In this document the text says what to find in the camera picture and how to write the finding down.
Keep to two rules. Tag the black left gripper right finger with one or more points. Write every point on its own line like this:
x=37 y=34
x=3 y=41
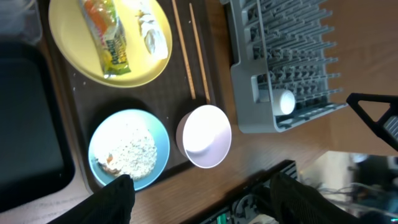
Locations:
x=293 y=202

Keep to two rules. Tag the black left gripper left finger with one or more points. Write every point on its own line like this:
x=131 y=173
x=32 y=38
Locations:
x=112 y=204

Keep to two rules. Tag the white cup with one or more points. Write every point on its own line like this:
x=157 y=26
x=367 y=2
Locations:
x=283 y=102

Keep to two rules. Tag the white napkin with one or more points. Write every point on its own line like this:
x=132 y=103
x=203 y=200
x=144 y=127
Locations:
x=150 y=29

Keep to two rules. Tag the green orange snack wrapper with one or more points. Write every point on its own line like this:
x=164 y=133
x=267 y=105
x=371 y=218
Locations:
x=108 y=34

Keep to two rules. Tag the grey dishwasher rack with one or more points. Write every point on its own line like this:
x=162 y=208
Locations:
x=277 y=44

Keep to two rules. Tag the blue bowl with rice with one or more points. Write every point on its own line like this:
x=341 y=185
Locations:
x=132 y=142

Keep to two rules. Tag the black plastic bin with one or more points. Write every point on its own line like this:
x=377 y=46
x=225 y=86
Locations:
x=35 y=156

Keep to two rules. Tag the white lilac bowl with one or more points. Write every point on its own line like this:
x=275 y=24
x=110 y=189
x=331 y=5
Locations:
x=204 y=136

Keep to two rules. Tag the dark brown serving tray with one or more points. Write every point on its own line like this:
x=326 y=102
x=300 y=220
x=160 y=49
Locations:
x=85 y=103

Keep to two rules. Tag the wooden chopstick right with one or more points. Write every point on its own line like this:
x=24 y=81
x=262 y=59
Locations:
x=200 y=56

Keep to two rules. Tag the wooden chopstick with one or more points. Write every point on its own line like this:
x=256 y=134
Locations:
x=200 y=56
x=184 y=52

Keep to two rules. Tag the yellow plate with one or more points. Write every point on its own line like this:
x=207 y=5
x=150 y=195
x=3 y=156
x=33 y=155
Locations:
x=72 y=37

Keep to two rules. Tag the clear plastic bin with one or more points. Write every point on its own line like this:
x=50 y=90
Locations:
x=20 y=21

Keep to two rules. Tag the wooden chopstick left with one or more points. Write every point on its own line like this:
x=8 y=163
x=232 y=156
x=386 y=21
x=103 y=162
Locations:
x=184 y=52

